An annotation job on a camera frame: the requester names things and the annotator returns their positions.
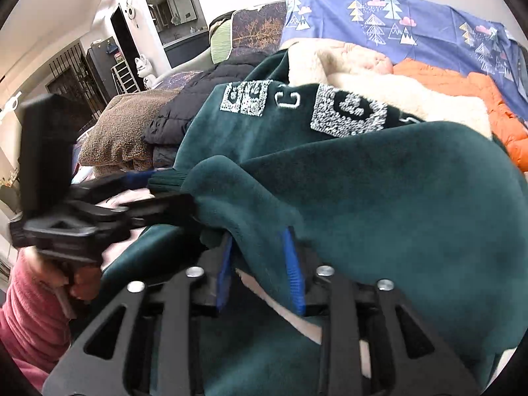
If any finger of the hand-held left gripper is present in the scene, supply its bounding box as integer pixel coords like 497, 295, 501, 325
71, 168, 157, 203
119, 192, 198, 232

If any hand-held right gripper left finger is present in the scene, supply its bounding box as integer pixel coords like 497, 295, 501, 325
41, 231, 236, 396

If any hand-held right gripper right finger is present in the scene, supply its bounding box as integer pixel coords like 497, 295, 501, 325
281, 227, 483, 396

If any dark green sweater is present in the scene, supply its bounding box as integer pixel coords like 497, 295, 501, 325
101, 49, 528, 396

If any person's left hand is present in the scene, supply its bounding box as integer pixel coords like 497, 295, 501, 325
39, 256, 104, 303

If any brown fleece garment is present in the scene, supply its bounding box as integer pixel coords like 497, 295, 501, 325
78, 88, 183, 175

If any black iron grille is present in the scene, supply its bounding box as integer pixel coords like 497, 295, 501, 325
45, 43, 105, 121

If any black down jacket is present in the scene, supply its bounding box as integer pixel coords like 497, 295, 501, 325
142, 51, 270, 171

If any black cabinet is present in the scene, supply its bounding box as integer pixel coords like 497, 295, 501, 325
85, 37, 124, 100

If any white rack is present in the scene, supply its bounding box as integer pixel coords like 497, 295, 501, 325
111, 63, 141, 96

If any purple patterned bedding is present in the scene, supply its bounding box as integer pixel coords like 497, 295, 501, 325
152, 70, 208, 90

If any white cat figurine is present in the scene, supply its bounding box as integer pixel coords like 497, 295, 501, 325
135, 54, 157, 90

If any dark counter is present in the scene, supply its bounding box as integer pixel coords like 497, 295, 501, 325
162, 31, 210, 69

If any green pillow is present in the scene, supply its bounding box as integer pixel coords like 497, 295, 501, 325
208, 20, 234, 65

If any dark tree-print pillow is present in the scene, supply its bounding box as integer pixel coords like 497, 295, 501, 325
230, 1, 288, 57

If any pink quilted fleece garment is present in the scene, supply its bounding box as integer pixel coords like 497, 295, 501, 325
286, 42, 494, 140

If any blue tree-print sheet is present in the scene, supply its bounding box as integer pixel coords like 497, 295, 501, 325
280, 0, 528, 126

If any orange down jacket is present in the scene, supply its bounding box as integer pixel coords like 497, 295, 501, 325
392, 58, 528, 173

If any white bed frame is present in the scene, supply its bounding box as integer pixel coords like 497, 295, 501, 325
150, 51, 216, 87

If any glass wall cabinet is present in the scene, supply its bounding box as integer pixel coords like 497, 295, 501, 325
145, 0, 197, 34

